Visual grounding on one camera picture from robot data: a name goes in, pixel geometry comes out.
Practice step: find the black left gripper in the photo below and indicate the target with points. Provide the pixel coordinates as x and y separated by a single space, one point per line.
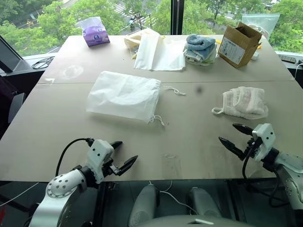
110 168

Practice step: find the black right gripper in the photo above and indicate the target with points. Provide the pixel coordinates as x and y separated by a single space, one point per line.
252 149

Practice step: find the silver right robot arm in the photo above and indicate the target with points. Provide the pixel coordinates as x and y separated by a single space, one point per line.
288 160

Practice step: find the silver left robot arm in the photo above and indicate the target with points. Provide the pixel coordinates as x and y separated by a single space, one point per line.
61 186

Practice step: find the white pink folded towel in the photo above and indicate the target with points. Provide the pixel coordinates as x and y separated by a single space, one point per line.
246 101

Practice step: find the blue folded towel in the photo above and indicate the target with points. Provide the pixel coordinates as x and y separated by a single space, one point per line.
198 41

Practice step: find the flat white cloth bag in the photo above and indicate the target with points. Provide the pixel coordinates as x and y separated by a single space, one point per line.
161 54

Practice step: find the clear zip plastic bag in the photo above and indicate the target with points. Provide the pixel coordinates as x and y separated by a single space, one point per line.
267 22

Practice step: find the black table leg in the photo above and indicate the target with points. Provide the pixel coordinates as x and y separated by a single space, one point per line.
101 203

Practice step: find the grey rounded shape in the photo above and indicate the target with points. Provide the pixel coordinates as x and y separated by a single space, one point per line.
144 203
203 201

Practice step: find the brown cardboard box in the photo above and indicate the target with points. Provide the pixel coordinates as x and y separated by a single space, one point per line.
233 49

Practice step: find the white green folded towels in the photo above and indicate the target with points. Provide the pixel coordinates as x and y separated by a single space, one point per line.
201 56

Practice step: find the dark remote control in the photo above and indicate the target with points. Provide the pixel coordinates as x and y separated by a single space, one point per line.
288 58

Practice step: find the purple tissue pack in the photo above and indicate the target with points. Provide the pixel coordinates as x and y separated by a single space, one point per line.
95 36

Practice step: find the dark monitor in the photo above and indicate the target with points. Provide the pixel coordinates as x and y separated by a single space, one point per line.
9 59

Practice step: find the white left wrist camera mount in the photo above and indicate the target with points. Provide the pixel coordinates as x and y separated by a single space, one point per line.
99 151

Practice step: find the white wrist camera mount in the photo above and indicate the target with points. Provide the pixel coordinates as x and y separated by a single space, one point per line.
99 151
266 139

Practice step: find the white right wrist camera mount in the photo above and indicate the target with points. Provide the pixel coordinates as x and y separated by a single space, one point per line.
266 139

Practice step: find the dark window frame post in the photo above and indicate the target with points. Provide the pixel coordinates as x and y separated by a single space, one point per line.
176 16

